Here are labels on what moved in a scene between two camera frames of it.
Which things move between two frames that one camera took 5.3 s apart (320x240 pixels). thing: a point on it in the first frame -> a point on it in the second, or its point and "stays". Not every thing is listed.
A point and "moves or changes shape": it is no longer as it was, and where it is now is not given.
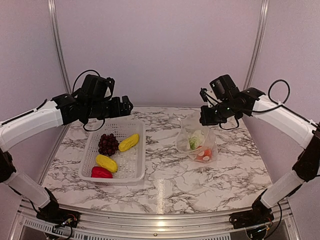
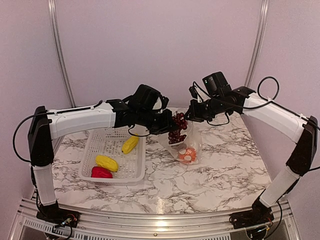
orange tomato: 207,152 -> 187,155
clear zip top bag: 195,140 moves or changes shape
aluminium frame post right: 258,42 stays
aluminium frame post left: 54,23 stays
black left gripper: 117,112 -> 167,124
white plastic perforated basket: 131,162 stays
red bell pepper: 100,172 stays
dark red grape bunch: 108,144 -> 174,136
